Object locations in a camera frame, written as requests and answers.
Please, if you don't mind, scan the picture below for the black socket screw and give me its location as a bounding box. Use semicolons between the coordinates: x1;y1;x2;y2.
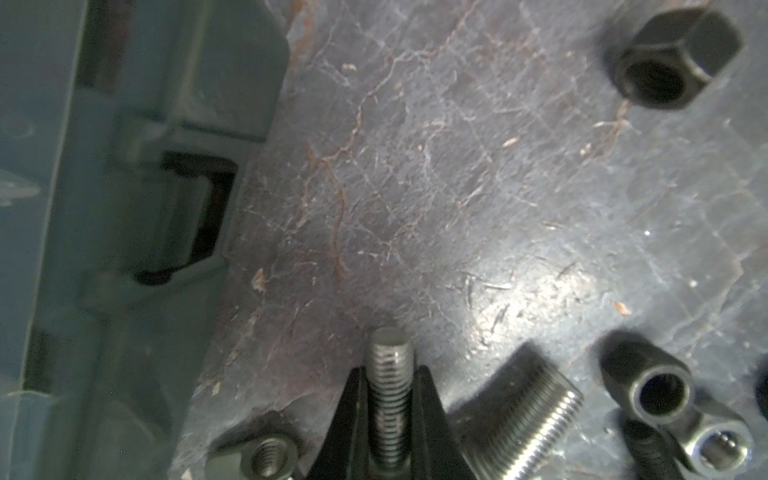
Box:
600;341;695;425

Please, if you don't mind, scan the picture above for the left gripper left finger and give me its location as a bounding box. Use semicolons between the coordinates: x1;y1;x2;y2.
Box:
306;367;368;480

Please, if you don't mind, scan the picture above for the black hex nut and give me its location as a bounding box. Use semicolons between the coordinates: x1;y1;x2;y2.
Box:
613;7;744;110

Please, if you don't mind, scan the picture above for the silver hex bolt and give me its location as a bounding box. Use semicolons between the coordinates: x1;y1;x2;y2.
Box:
464;363;584;479
365;327;415;479

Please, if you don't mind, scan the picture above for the grey plastic organizer box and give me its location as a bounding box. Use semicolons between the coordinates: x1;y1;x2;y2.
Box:
1;1;290;479

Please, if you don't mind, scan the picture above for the black bolt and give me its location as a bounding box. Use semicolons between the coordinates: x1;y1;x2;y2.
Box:
621;419;684;480

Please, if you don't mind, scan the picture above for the silver hex nut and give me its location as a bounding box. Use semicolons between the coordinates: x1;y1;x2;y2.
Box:
666;406;754;479

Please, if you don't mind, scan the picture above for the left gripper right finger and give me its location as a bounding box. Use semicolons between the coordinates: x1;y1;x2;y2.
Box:
411;365;476;480

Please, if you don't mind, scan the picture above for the silver wing nut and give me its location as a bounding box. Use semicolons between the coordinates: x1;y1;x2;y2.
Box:
204;433;303;480

